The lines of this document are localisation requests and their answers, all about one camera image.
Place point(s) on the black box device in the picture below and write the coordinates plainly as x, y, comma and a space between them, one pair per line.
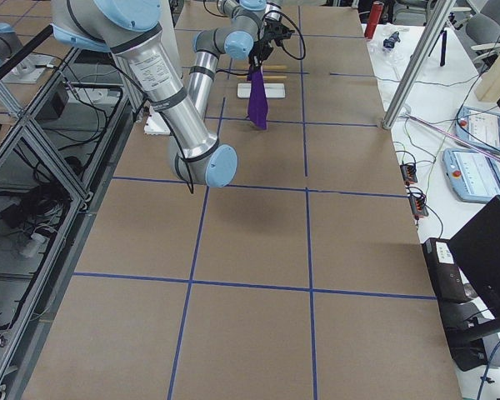
445, 276

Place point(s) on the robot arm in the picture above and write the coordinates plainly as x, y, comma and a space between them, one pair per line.
246, 37
131, 31

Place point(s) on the far blue teach pendant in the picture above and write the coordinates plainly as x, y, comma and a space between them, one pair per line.
480, 128

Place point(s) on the grey office chair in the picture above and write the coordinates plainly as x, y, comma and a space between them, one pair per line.
485, 32

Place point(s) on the near blue teach pendant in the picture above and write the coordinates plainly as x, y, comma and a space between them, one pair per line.
474, 177

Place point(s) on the outer wooden rack bar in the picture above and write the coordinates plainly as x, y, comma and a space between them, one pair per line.
265, 67

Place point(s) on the white towel rack base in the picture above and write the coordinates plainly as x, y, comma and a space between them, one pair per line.
272, 90

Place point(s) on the wooden rack bar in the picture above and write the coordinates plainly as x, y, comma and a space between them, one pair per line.
264, 77
265, 67

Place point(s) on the red cylinder bottle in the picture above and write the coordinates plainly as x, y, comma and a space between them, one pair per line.
373, 19

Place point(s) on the aluminium frame post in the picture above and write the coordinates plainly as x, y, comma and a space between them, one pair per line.
428, 38

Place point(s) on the blue teach pendant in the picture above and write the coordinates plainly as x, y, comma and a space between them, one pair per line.
474, 177
480, 128

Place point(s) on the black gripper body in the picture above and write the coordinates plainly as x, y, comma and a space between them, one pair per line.
261, 47

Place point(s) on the aluminium frame cabinet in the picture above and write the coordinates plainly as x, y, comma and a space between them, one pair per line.
71, 117

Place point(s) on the purple towel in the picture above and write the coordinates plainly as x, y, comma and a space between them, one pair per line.
257, 107

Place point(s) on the black monitor with stand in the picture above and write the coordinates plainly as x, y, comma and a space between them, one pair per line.
475, 249

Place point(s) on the inner wooden rack bar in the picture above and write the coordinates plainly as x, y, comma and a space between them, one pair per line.
264, 77

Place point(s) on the brown paper table cover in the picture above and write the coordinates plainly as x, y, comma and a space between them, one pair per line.
304, 279

